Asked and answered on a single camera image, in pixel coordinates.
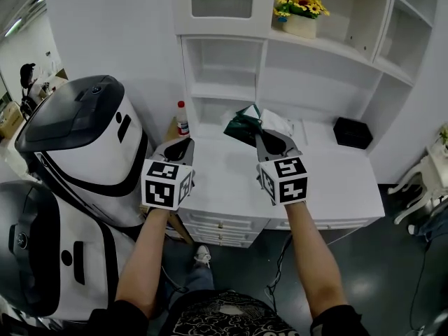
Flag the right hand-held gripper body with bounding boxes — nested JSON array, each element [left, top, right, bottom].
[[256, 152, 309, 207]]

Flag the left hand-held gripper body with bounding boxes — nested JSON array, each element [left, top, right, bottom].
[[141, 148, 196, 211]]

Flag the green tissues pack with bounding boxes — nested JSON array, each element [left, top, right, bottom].
[[220, 103, 295, 149]]

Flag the white shelf cabinet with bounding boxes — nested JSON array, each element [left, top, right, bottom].
[[171, 0, 438, 158]]

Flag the person's right forearm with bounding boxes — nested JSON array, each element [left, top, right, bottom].
[[285, 201, 351, 320]]

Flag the person's left forearm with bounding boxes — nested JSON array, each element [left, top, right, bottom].
[[115, 206, 173, 320]]

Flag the red-capped plastic bottle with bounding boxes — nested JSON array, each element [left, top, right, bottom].
[[176, 100, 191, 138]]

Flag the black box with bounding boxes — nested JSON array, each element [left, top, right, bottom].
[[332, 116, 374, 151]]

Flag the person's white shoe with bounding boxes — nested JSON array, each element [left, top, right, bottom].
[[193, 245, 212, 270]]

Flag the white machine with black lid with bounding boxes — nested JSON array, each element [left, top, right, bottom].
[[14, 74, 150, 229], [0, 180, 138, 323]]

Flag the person's blue jeans leg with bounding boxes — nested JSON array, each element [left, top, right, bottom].
[[164, 264, 216, 301]]

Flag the white ornate table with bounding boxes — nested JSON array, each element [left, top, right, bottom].
[[387, 145, 448, 225]]

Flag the yellow sunflowers in white pot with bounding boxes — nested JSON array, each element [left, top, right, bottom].
[[272, 0, 331, 41]]

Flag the person's black patterned shirt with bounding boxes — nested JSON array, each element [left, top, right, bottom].
[[87, 288, 372, 336]]

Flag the cardboard box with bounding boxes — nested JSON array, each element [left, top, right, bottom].
[[0, 101, 25, 140]]

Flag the tube ceiling light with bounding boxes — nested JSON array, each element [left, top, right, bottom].
[[3, 17, 23, 38]]

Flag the black floor cable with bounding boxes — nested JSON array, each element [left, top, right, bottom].
[[408, 239, 432, 332], [265, 234, 293, 315]]

